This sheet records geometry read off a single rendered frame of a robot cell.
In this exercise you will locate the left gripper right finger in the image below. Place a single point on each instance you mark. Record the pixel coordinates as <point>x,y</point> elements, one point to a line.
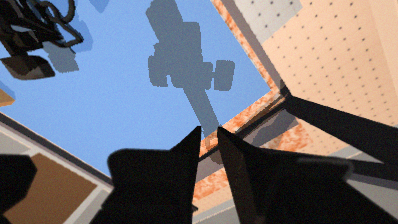
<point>254,175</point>

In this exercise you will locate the dark brown rope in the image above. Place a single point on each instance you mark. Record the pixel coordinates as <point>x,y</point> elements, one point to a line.
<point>41,8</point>

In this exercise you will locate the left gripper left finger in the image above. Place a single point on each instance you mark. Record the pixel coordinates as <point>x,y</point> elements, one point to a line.
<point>174,166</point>

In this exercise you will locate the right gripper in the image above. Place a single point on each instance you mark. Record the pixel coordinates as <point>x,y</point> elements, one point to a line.
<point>21,65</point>

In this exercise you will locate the blue mat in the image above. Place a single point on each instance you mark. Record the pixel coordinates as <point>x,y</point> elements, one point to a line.
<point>146,74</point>

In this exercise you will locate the brown wooden block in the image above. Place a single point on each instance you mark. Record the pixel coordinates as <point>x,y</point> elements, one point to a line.
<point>5,99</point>

